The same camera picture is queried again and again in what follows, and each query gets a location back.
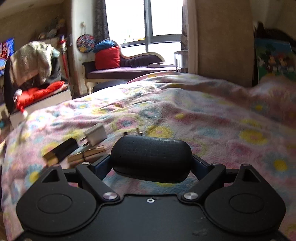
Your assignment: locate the white charger plug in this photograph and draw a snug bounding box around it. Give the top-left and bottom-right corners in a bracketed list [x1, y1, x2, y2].
[78, 123, 107, 147]

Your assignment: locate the black oval case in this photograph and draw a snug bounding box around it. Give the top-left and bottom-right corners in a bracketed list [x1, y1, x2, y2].
[110, 135, 192, 183]

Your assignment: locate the floral fleece blanket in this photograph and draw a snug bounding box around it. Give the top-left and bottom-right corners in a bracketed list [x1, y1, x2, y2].
[1, 73, 295, 240]

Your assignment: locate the red cushion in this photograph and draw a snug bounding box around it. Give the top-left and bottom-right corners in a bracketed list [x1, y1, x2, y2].
[15, 81, 68, 113]

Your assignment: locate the purple window bench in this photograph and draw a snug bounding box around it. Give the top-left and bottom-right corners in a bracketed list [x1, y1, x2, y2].
[82, 52, 177, 82]

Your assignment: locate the red pillow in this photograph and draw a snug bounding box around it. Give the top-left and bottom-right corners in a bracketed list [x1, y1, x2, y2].
[95, 46, 120, 70]

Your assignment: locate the television screen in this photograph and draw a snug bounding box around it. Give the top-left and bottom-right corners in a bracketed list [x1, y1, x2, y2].
[0, 38, 15, 76]

